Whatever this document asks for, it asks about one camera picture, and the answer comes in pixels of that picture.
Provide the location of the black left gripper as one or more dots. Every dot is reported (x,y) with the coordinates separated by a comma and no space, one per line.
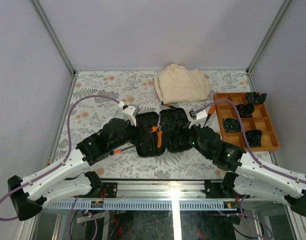
(138,138)

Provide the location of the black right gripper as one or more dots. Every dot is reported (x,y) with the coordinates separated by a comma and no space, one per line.
(195,127)

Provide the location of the dark green tool case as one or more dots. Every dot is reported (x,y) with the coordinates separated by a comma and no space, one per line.
(163,131)

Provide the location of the orange black needle-nose pliers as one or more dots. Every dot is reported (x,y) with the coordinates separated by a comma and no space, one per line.
(158,130)

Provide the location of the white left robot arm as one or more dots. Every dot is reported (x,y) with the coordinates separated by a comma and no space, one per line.
(66,178)

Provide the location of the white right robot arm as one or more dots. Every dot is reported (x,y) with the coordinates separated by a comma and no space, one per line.
(247,175)

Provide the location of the orange utility knife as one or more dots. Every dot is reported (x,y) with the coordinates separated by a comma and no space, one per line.
(123,149)

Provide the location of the dark tape roll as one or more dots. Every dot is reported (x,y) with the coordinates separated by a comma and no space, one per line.
(253,138)
(245,110)
(256,98)
(231,125)

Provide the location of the dark tape roll bottom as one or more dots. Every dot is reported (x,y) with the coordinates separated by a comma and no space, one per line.
(253,138)

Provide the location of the small precision screwdriver by bag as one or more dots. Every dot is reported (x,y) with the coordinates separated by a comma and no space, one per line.
(168,105)

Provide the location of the orange compartment tray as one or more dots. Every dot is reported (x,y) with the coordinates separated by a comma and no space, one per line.
(260,120)

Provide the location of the dark tape roll top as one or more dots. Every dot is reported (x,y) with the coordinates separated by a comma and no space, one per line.
(256,98)

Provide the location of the cream cloth bag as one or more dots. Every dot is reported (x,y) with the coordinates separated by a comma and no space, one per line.
(176,84)

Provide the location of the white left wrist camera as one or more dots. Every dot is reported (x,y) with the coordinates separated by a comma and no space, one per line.
(129,112)

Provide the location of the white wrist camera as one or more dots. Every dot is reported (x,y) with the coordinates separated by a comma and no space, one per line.
(197,118)
(129,112)

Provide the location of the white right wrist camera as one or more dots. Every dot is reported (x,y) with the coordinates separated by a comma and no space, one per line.
(197,118)

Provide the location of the orange handled long screwdriver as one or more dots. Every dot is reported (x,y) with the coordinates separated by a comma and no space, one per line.
(210,113)

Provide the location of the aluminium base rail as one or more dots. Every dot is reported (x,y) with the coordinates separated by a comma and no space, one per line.
(148,195)

